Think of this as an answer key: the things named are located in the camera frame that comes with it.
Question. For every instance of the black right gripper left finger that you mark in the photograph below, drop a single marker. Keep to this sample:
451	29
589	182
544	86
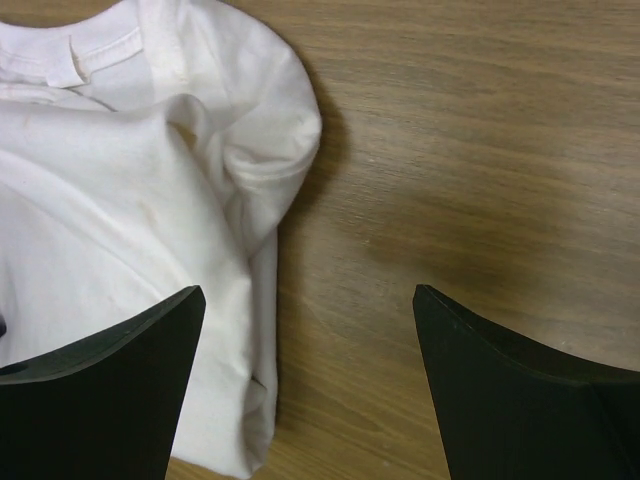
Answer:
106	406

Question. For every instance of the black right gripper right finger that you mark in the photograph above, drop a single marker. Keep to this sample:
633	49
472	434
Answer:
509	407

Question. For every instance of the white t shirt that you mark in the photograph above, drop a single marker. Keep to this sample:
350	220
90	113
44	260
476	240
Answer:
155	146

